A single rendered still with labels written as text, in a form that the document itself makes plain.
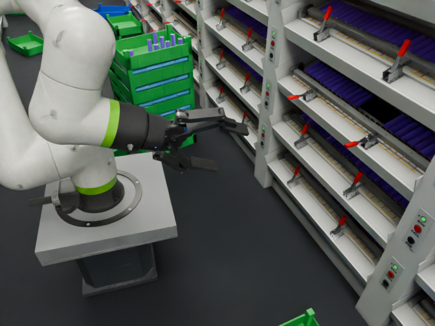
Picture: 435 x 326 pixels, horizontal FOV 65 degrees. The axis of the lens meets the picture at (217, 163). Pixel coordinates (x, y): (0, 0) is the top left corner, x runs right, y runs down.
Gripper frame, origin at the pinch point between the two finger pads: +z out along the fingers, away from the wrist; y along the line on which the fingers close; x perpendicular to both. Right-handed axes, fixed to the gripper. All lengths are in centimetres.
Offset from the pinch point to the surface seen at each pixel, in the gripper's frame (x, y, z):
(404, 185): 13.8, -14.0, 38.1
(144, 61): -72, 33, -1
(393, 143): 2.7, -16.7, 39.4
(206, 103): -96, 65, 50
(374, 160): 4.3, -11.3, 37.3
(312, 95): -26.1, -5.0, 36.3
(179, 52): -78, 27, 13
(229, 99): -82, 47, 52
